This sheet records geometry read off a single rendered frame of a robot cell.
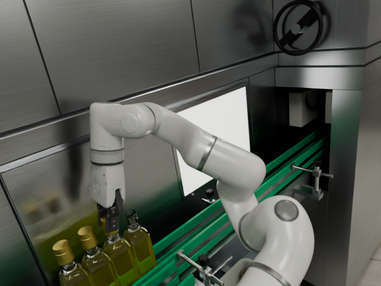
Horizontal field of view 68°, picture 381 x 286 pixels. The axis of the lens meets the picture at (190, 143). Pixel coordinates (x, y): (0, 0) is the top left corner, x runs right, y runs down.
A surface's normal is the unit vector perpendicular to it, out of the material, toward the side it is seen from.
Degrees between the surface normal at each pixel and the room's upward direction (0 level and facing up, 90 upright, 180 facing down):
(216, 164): 80
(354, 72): 90
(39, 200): 90
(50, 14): 90
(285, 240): 49
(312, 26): 90
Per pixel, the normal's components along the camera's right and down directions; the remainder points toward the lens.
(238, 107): 0.68, 0.18
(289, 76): -0.72, 0.36
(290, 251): -0.19, -0.31
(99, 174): -0.69, 0.07
